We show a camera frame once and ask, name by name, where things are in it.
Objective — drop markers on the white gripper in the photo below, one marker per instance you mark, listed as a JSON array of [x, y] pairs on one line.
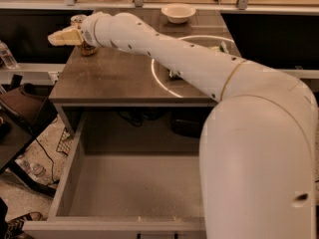
[[87, 30]]

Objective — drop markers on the orange soda can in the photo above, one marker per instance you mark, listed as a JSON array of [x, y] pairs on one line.
[[85, 49]]

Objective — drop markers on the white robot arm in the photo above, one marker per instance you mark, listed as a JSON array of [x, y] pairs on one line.
[[257, 146]]

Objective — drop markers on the grey open top drawer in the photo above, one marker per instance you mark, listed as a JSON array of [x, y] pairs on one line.
[[126, 182]]

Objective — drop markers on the clear plastic water bottle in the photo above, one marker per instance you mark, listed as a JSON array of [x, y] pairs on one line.
[[7, 57]]

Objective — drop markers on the black office chair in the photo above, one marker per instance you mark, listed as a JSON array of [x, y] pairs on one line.
[[26, 112]]

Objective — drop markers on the white bowl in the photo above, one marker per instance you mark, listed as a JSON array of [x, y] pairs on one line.
[[178, 13]]

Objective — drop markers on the plastic bottle on floor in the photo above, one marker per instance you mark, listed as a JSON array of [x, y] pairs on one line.
[[35, 170]]

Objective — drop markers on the green chip bag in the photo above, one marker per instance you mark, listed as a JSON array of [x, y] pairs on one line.
[[222, 47]]

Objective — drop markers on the striped sneaker shoe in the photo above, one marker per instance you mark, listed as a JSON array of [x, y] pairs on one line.
[[13, 229]]

